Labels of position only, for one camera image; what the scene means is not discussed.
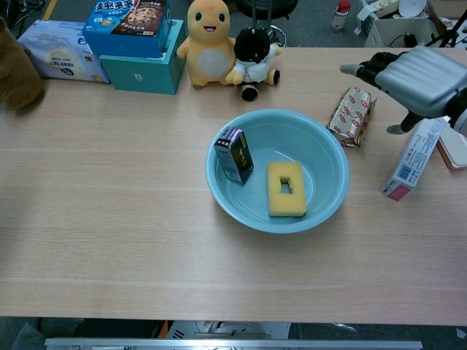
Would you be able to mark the black tripod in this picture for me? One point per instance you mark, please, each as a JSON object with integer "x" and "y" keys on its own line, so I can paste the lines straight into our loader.
{"x": 450, "y": 36}

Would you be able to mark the yellow sponge with rectangular hole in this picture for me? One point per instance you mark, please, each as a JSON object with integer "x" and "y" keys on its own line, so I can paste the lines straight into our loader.
{"x": 275, "y": 204}

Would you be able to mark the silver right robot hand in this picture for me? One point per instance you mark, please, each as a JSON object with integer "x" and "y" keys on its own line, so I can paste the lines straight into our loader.
{"x": 427, "y": 80}

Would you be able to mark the red and white bottle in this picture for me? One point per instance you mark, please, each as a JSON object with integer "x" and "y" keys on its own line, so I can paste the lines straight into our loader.
{"x": 340, "y": 16}

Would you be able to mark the aluminium rail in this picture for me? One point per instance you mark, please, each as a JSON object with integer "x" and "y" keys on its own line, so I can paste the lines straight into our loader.
{"x": 233, "y": 344}

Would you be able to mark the white and pink flat case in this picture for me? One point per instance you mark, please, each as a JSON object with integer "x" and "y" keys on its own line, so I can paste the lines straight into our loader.
{"x": 454, "y": 153}

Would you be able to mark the yellow plush dinosaur toy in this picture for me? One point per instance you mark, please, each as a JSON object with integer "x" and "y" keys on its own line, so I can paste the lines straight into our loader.
{"x": 209, "y": 54}

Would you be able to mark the white tissue pack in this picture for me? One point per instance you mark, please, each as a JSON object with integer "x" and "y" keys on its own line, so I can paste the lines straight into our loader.
{"x": 54, "y": 54}

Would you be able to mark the gold foil snack pack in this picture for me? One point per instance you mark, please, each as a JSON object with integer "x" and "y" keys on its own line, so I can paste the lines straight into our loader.
{"x": 350, "y": 116}

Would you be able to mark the teal cardboard box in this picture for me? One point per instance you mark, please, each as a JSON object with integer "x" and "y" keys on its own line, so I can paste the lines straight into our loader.
{"x": 146, "y": 74}

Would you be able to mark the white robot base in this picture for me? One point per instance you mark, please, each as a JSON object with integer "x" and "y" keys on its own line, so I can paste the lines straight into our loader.
{"x": 226, "y": 330}

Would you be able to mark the white dish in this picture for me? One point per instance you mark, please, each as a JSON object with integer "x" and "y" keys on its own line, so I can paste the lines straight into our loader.
{"x": 412, "y": 7}

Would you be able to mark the brown plush toy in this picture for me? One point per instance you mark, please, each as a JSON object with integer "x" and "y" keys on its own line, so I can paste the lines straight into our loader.
{"x": 14, "y": 80}

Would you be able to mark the long floral print box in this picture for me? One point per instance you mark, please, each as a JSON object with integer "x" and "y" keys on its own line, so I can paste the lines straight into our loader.
{"x": 412, "y": 160}

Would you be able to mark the blue cookie box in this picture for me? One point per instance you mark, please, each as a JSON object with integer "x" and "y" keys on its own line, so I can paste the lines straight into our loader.
{"x": 120, "y": 40}

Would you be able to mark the white cardboard box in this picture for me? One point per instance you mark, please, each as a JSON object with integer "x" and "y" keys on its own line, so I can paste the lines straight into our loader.
{"x": 386, "y": 33}

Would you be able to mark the small black carton box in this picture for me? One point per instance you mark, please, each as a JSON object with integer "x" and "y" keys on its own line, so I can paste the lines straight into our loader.
{"x": 235, "y": 156}

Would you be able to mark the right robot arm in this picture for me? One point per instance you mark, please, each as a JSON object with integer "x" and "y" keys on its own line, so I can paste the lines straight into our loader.
{"x": 460, "y": 122}

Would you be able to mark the black and white plush doll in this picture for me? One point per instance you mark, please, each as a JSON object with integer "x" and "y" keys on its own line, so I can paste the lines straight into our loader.
{"x": 253, "y": 47}

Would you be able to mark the black stool with chrome base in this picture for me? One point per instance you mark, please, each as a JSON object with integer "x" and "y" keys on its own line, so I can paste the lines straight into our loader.
{"x": 279, "y": 34}

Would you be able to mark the light blue plastic basin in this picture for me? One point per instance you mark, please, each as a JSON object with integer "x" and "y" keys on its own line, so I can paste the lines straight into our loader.
{"x": 310, "y": 146}

